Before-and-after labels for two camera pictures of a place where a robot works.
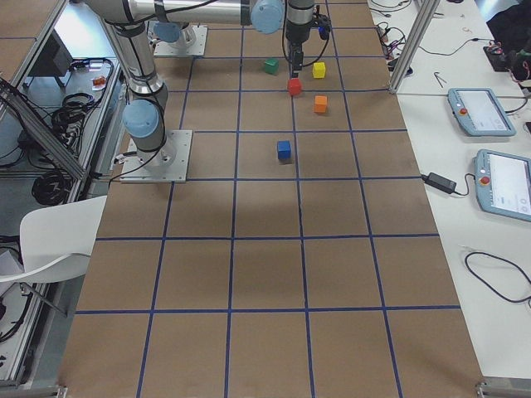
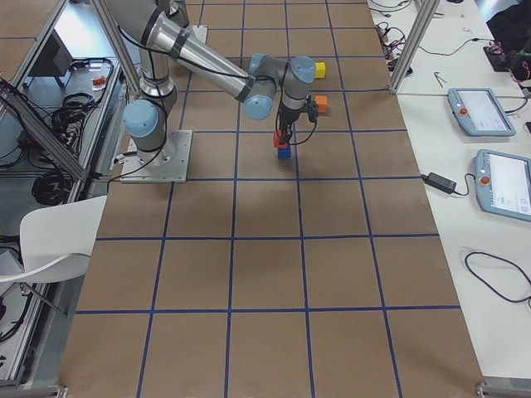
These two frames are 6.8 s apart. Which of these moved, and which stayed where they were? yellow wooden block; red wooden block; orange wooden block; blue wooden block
Moved: red wooden block
Stayed: yellow wooden block; orange wooden block; blue wooden block
